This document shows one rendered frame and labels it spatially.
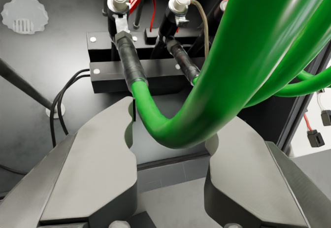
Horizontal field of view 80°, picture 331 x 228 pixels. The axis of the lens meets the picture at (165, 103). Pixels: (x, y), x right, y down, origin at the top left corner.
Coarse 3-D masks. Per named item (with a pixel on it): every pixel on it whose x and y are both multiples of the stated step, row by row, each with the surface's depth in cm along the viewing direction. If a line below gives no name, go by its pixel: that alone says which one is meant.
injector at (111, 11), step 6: (108, 0) 25; (108, 6) 24; (108, 12) 26; (114, 12) 25; (120, 12) 25; (126, 12) 25; (108, 18) 27; (108, 24) 28; (114, 24) 27; (108, 30) 29; (114, 30) 28; (114, 36) 29; (114, 42) 30; (114, 48) 34; (114, 54) 36; (114, 60) 38
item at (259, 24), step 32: (256, 0) 3; (288, 0) 3; (320, 0) 3; (224, 32) 4; (256, 32) 3; (288, 32) 3; (224, 64) 4; (256, 64) 4; (192, 96) 5; (224, 96) 4; (160, 128) 9; (192, 128) 6
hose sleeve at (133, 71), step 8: (120, 40) 22; (128, 40) 22; (120, 48) 21; (128, 48) 20; (120, 56) 20; (128, 56) 19; (136, 56) 20; (128, 64) 18; (136, 64) 18; (128, 72) 17; (136, 72) 17; (144, 72) 18; (128, 80) 17; (136, 80) 17; (144, 80) 17; (128, 88) 17
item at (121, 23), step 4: (112, 16) 25; (116, 16) 25; (124, 16) 25; (116, 20) 25; (120, 20) 25; (124, 20) 25; (116, 24) 24; (120, 24) 25; (124, 24) 25; (116, 28) 24; (120, 28) 25; (124, 28) 25
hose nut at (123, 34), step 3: (123, 30) 23; (117, 33) 23; (120, 33) 23; (123, 33) 22; (126, 33) 23; (129, 33) 23; (117, 36) 22; (120, 36) 22; (123, 36) 22; (126, 36) 22; (129, 36) 22; (117, 39) 22; (132, 39) 22; (117, 42) 22; (117, 48) 23
